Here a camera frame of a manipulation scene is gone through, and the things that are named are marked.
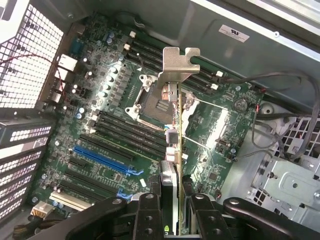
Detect green motherboard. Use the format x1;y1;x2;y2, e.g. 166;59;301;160
29;12;266;221

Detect black expansion slot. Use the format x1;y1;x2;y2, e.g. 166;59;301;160
59;179;131;202

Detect blue expansion slot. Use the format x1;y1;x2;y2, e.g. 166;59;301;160
72;144;145;177

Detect white expansion slot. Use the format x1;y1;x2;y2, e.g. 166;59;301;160
49;191;93;213

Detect grey metal drive cage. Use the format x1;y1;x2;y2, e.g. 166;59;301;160
246;117;320;223

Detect beige power connector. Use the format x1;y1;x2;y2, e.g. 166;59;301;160
31;201;55;219

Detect CPU socket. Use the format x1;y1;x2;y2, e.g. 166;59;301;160
124;73;201;131

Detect silver coin battery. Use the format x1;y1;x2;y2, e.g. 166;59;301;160
233;98;250;113

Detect open black PC case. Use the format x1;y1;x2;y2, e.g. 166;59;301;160
0;0;320;240

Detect yellow black power wires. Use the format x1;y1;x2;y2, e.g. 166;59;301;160
12;214;76;236

